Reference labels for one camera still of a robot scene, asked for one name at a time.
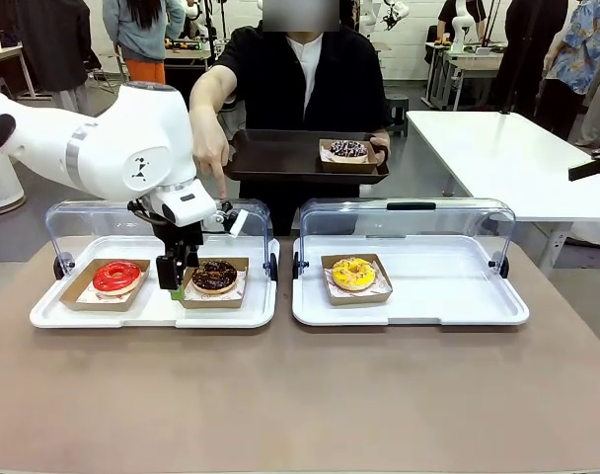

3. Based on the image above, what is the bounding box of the black plastic stool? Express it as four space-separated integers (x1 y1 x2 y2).
384 93 410 138

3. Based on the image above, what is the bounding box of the white display tray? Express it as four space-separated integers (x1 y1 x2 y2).
29 234 281 331
291 234 531 327

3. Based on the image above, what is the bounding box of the person in black outfit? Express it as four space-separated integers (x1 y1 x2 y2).
489 0 572 118

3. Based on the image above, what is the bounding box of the person in teal sweater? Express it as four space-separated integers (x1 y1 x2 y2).
102 0 188 85

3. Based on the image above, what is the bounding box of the person in floral shirt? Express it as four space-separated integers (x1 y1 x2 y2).
534 0 600 147

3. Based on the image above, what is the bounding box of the cardboard box of yellow donut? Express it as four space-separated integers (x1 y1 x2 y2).
321 253 394 307

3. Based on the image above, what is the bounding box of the brown serving tray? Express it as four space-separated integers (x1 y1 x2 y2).
224 128 391 186

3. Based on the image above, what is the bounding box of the white rectangular table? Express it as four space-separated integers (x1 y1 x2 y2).
406 109 600 277

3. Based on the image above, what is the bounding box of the clear plastic display cover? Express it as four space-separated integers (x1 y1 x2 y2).
43 197 280 282
292 197 517 280

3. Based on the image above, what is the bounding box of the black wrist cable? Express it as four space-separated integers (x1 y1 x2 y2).
126 199 168 228

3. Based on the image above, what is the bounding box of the person's left hand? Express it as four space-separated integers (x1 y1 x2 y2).
368 132 393 167

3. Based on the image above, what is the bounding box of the red glazed donut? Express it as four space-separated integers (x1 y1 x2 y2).
92 260 142 297

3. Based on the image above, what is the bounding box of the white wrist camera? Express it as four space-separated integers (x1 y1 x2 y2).
211 199 249 239

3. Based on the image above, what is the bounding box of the cardboard box of red donut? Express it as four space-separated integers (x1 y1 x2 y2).
58 258 152 312

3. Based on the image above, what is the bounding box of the cardboard box of chocolate donut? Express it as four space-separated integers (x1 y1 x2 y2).
180 256 250 310

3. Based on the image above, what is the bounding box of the cardboard box of sprinkled donut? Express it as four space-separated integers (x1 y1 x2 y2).
318 137 380 174

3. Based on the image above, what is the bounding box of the dark donut with colourful sprinkles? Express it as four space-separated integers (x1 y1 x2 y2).
329 139 369 160

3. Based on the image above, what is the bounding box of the person in dark coat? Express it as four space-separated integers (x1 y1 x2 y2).
13 0 104 118

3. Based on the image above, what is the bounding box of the person's right forearm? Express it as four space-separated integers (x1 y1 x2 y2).
188 91 230 149

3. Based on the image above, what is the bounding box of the white round pedestal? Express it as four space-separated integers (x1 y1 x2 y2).
0 152 26 218

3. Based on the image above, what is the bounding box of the yellow glazed donut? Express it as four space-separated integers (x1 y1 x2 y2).
332 257 377 291

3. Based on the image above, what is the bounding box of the person in black shirt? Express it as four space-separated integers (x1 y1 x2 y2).
188 0 394 237

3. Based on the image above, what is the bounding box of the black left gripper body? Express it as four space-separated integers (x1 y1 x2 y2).
153 220 205 271

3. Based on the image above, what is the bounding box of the chocolate donut with nuts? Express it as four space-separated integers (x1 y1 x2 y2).
190 260 239 296

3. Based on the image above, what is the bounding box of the white background work table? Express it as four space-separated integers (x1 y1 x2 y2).
424 41 508 111

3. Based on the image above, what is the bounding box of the person's right hand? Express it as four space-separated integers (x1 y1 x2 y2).
193 132 231 199

